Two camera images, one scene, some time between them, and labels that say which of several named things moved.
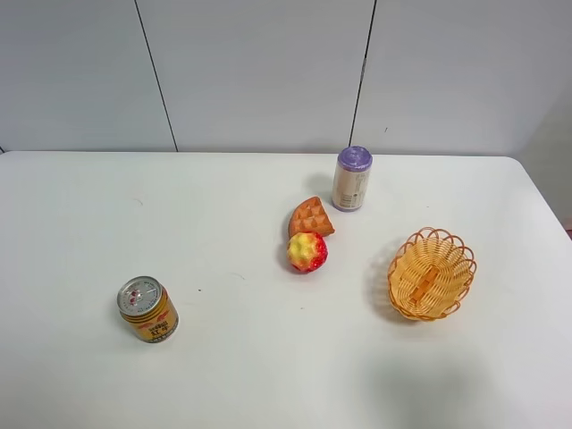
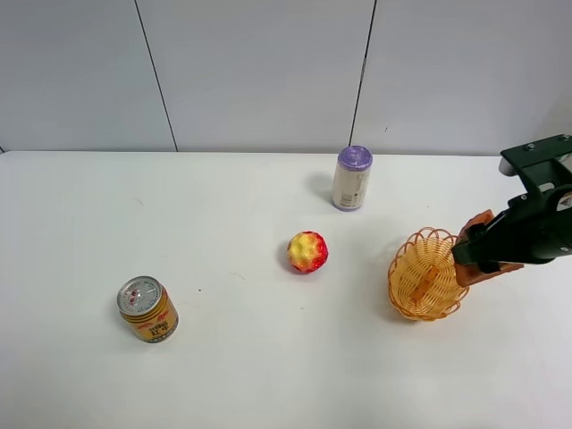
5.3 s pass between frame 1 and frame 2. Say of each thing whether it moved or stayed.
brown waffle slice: moved
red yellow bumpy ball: stayed
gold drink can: stayed
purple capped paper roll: stayed
